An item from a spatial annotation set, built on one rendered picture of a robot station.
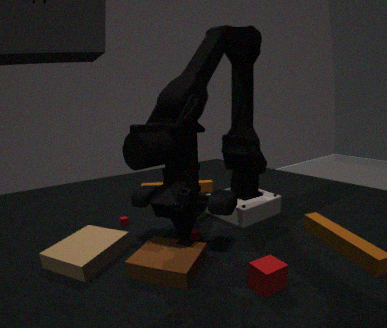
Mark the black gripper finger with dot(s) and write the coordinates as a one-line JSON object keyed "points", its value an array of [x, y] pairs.
{"points": [[189, 221], [178, 224]]}

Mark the small red cube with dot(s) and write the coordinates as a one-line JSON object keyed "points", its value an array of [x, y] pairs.
{"points": [[195, 235], [124, 220]]}

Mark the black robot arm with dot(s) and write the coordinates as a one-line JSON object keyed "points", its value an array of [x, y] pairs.
{"points": [[170, 133]]}

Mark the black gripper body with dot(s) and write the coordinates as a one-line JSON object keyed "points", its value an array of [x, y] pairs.
{"points": [[220, 202]]}

